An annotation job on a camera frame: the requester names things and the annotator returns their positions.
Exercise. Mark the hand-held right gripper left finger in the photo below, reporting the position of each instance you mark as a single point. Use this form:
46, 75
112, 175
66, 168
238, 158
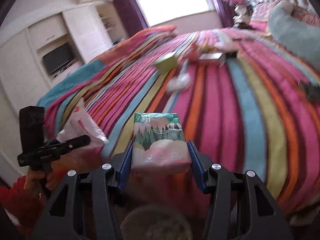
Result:
127, 160

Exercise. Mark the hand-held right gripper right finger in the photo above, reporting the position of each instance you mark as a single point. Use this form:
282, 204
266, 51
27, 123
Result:
196, 162

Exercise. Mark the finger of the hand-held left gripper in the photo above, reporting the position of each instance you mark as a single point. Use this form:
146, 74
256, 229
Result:
72, 143

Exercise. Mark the white pink plastic bag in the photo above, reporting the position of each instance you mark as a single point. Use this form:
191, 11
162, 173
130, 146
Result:
80, 127

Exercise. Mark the forest print tissue packet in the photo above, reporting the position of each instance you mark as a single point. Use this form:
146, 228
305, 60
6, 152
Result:
160, 142

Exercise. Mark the white mesh waste basket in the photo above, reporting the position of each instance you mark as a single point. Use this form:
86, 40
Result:
155, 222

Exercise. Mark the person's left hand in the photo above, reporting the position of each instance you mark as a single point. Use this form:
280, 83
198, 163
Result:
37, 182

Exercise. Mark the striped blanket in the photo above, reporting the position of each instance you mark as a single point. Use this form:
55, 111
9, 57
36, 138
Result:
225, 130

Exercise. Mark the teal patterned quilt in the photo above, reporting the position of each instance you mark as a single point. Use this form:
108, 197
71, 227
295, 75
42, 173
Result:
67, 82

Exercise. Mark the black television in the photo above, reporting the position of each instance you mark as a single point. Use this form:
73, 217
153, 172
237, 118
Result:
58, 58

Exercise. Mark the crumpled white paper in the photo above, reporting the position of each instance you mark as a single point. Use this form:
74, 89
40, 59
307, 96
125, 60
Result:
178, 82

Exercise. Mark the light green box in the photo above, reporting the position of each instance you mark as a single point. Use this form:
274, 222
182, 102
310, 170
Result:
166, 63

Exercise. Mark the small grey box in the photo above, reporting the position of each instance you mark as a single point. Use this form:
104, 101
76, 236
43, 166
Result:
212, 56

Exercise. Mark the red plush toy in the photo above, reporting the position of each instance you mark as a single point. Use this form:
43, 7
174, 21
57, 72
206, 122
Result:
193, 53

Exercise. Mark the orange floral quilt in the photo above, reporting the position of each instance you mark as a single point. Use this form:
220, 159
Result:
150, 32

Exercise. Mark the purple curtain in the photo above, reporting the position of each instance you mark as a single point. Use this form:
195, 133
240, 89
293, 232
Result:
127, 10
220, 5

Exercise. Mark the white vase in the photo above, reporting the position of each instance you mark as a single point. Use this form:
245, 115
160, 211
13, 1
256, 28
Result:
241, 10

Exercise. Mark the red patterned pillow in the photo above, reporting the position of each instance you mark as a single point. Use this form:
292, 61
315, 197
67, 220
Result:
261, 15

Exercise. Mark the teal bone print pillow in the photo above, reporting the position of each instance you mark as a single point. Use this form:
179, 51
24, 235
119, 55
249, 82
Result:
292, 32

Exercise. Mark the bright window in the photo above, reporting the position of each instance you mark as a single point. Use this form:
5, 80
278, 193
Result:
172, 0

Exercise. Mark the white wall cabinet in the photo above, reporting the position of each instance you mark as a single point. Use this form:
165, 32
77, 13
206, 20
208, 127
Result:
82, 27

